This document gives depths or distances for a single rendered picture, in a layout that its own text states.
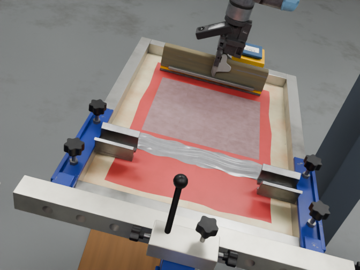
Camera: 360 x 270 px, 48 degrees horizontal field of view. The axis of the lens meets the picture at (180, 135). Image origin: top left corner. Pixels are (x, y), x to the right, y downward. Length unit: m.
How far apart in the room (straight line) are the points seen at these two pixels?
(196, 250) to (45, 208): 0.32
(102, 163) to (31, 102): 1.83
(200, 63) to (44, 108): 1.58
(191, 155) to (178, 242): 0.39
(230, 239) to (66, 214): 0.32
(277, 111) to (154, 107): 0.42
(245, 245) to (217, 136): 0.44
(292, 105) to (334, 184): 0.54
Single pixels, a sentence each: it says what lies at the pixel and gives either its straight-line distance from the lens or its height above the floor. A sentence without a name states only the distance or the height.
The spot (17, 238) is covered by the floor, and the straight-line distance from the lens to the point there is 2.07.
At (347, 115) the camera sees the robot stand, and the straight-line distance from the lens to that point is 1.73.
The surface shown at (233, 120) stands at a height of 0.95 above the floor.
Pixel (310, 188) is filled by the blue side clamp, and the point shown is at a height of 1.00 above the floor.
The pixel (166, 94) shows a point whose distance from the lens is 1.30.
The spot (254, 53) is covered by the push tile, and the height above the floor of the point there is 0.97.
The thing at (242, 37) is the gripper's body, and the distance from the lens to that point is 1.32.
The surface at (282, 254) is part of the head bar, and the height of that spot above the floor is 1.04.
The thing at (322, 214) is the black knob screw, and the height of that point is 1.06.
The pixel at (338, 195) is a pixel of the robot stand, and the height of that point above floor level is 0.52.
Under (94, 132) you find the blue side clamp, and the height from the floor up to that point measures 1.00.
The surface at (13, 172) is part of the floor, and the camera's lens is 2.35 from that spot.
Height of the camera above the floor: 1.67
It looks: 39 degrees down
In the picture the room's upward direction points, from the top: 14 degrees clockwise
